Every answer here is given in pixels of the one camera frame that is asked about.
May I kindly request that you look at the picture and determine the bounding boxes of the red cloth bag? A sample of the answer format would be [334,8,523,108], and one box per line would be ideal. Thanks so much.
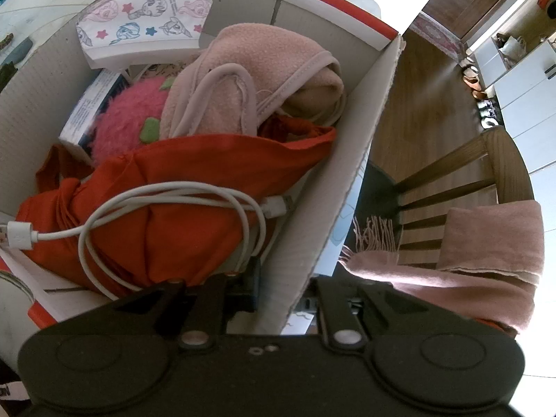
[17,115,336,297]

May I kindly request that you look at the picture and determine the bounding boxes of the white usb cable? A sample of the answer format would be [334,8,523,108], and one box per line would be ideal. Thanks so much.
[0,181,294,302]

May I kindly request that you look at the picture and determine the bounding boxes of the pink fuzzy strawberry hat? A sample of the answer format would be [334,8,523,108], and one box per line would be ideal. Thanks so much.
[91,76,173,166]

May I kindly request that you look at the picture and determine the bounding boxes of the pink fleece garment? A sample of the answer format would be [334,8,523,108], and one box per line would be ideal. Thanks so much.
[159,24,347,139]

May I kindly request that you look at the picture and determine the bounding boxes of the red and white cardboard box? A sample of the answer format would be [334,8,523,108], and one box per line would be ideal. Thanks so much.
[1,0,403,344]

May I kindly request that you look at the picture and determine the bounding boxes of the cartoon printed face mask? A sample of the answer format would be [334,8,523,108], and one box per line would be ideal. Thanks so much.
[76,0,213,72]

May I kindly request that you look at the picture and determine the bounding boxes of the wooden chair beside table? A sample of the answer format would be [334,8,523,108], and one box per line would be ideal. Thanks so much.
[352,126,534,252]

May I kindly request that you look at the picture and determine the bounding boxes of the pink fringed scarf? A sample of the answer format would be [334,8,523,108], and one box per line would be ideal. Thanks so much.
[339,199,545,333]

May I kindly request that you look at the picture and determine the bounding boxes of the shoes on floor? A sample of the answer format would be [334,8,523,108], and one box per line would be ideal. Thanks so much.
[462,64,504,130]

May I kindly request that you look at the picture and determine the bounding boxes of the red patterned doormat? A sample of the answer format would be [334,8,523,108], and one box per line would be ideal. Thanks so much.
[409,11,466,62]

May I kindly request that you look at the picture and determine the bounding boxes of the white wall cabinet unit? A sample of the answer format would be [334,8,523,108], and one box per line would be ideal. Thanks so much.
[470,0,556,174]

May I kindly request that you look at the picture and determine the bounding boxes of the black drawstring pouch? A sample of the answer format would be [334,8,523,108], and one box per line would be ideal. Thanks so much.
[0,62,18,92]

